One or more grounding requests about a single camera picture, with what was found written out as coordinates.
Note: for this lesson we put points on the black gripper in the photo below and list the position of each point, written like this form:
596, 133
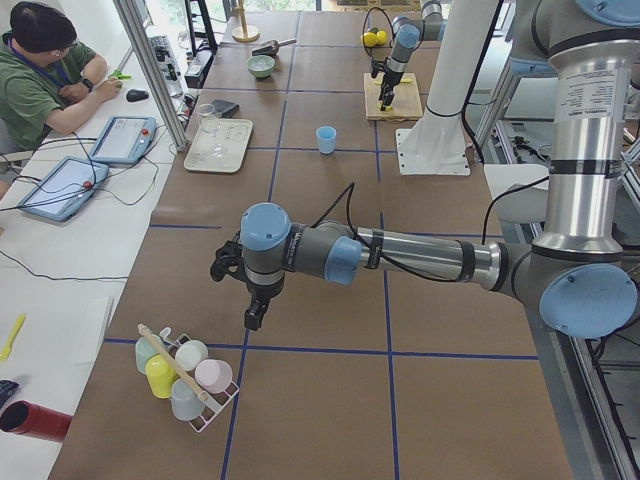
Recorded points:
389, 83
263, 292

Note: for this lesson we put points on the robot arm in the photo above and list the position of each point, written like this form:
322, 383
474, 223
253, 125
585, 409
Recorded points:
408, 34
571, 274

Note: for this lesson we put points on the blue paper cup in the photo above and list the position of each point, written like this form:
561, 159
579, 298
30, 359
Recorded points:
326, 137

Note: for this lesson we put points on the pink plastic cup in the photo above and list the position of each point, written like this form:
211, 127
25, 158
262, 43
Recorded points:
213, 375

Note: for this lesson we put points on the white plastic cup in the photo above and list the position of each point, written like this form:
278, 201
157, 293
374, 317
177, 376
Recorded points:
190, 354

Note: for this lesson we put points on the yellow plastic cup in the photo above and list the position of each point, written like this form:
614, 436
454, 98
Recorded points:
160, 376

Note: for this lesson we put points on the grey plastic cup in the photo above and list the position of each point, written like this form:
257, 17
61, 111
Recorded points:
184, 402

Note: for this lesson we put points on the green plastic cup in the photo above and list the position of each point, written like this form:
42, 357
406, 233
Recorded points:
143, 352

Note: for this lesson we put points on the bamboo cutting board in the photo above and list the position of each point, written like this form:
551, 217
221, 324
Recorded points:
406, 105

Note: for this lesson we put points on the steel ice scoop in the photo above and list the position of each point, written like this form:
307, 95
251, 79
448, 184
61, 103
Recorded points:
272, 47

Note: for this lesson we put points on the green bowl of ice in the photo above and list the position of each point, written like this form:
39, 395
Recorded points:
260, 66

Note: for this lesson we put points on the round wooden stand base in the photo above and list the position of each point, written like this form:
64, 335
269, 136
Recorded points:
244, 33

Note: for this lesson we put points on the grey folded cloth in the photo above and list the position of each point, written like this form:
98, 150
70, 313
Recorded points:
224, 108

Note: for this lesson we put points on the cream bear serving tray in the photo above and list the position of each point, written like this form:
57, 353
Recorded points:
234, 134

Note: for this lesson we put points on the clear wine glass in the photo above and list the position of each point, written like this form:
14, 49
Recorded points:
210, 125

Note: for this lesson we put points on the blue teach pendant far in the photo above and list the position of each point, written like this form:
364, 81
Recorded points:
124, 140

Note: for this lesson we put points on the blue teach pendant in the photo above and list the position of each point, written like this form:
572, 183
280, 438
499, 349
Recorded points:
64, 190
124, 140

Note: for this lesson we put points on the blue teach pendant near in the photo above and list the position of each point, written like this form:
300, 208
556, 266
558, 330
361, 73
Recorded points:
64, 190

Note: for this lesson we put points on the black keyboard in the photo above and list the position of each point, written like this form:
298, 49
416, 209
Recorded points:
161, 47

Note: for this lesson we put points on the black computer mouse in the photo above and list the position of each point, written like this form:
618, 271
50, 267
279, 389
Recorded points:
136, 95

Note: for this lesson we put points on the red cylinder can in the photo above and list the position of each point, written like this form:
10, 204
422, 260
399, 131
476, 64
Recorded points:
29, 419

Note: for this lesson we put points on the green clip on desk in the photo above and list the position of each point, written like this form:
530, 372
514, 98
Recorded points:
117, 74

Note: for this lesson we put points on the person in green shirt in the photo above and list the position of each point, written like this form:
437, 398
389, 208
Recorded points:
50, 81

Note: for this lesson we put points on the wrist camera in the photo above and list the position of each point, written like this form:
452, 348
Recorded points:
377, 66
228, 261

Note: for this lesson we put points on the white wire cup rack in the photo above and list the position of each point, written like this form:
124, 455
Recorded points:
214, 403

